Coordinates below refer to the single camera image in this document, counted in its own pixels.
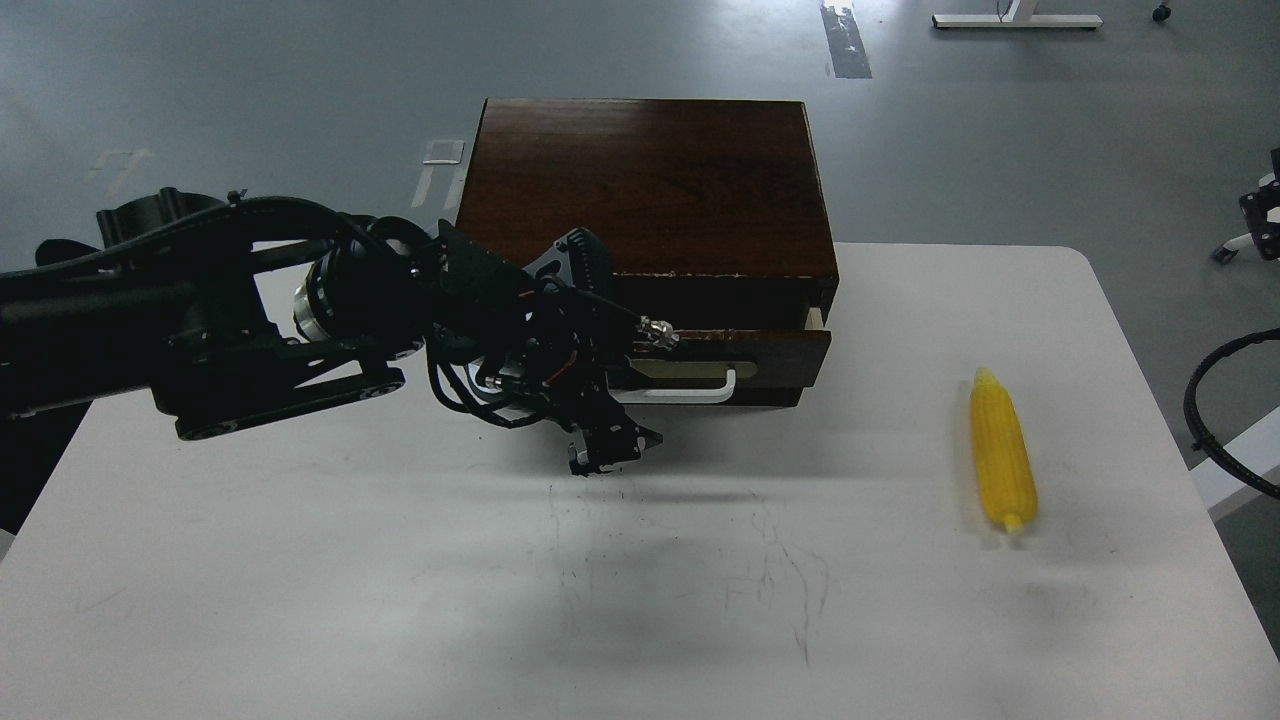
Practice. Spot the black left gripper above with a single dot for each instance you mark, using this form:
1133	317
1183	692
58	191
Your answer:
515	345

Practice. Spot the white drawer handle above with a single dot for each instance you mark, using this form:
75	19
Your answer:
674	396

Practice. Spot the dark wooden drawer front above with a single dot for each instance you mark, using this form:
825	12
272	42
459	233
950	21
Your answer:
773	367

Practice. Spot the yellow toy corn cob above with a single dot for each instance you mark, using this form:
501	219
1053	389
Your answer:
1005	477

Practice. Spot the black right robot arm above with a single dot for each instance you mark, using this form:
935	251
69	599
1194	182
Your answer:
1256	207

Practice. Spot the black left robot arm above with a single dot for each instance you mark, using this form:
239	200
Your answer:
237	313

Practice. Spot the dark wooden drawer cabinet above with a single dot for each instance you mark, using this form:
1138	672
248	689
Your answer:
711	208

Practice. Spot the white table leg base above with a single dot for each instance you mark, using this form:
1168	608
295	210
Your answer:
1017	15

